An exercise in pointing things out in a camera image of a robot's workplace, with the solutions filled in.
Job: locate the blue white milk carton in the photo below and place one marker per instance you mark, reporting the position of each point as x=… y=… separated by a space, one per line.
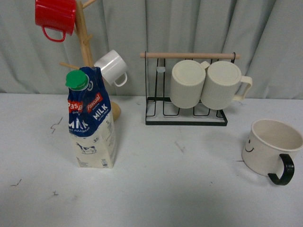
x=91 y=123

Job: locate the cream smiley mug black handle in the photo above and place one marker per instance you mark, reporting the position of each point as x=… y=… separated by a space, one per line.
x=270 y=149

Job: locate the left cream ribbed mug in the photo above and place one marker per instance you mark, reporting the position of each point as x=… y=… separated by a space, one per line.
x=187 y=81

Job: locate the cream ribbed mug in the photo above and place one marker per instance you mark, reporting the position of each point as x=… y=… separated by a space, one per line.
x=224 y=83
x=187 y=81

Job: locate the white mug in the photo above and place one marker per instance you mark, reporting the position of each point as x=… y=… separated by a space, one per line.
x=113 y=68

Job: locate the right cream ribbed mug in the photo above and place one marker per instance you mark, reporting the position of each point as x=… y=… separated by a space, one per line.
x=224 y=83

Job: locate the wooden mug tree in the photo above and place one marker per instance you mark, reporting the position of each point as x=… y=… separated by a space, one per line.
x=84 y=40

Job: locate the red mug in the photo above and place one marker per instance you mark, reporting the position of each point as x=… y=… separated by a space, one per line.
x=58 y=15

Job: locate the grey curtain backdrop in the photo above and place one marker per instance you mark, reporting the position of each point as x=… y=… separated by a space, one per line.
x=268 y=34

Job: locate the black wire mug rack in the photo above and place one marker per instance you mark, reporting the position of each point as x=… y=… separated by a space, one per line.
x=159 y=110

